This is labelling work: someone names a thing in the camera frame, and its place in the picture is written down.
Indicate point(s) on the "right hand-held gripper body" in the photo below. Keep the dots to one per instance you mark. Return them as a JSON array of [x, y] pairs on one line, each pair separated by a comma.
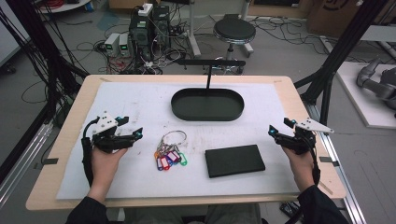
[[300, 141]]

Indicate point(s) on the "white platform board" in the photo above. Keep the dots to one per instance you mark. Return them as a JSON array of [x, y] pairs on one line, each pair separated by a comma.
[[358, 102]]

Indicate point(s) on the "white table mat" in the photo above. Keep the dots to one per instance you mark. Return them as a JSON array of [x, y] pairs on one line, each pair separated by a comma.
[[140, 102]]

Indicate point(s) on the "thin wooden strip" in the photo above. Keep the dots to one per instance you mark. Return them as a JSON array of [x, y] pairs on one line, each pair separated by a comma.
[[326, 188]]

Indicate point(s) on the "white desk leg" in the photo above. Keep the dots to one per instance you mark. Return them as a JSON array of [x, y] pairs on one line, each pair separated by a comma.
[[247, 46], [193, 37]]

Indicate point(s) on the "person's right hand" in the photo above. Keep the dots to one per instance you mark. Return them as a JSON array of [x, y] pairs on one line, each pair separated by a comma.
[[302, 169]]

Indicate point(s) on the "black computer tower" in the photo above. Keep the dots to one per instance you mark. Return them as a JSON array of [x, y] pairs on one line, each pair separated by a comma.
[[161, 21], [140, 34]]

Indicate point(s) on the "cardboard box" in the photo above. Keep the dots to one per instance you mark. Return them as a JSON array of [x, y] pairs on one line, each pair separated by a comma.
[[320, 15]]

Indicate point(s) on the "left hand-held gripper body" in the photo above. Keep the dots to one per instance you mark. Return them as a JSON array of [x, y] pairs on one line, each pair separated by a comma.
[[104, 124]]

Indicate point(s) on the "white power supply box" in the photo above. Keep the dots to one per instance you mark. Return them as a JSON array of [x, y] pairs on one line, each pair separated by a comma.
[[112, 43], [124, 45]]

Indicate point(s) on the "white adapter box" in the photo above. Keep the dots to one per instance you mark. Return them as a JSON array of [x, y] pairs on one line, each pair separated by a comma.
[[145, 9]]

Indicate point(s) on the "black round stool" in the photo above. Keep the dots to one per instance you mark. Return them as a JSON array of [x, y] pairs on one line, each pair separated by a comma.
[[234, 30]]

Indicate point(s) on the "aluminium rail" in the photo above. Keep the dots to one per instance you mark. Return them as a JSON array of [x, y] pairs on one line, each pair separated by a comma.
[[339, 174], [21, 158]]

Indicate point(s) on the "white round table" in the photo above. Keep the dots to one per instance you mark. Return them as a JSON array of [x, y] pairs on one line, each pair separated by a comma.
[[67, 6]]

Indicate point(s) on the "person's left hand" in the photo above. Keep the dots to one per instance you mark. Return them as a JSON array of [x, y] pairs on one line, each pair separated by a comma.
[[105, 166]]

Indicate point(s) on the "black oval tray with hanger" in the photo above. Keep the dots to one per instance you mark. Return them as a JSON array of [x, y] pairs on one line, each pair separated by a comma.
[[207, 107]]

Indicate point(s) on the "black tape piece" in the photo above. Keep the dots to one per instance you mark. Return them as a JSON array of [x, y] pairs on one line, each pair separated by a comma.
[[327, 160], [49, 161]]

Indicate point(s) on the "black device on floor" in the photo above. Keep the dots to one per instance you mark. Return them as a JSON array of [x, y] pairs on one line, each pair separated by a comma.
[[289, 209]]

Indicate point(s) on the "black wallet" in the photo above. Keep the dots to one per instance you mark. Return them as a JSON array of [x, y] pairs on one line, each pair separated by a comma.
[[235, 160]]

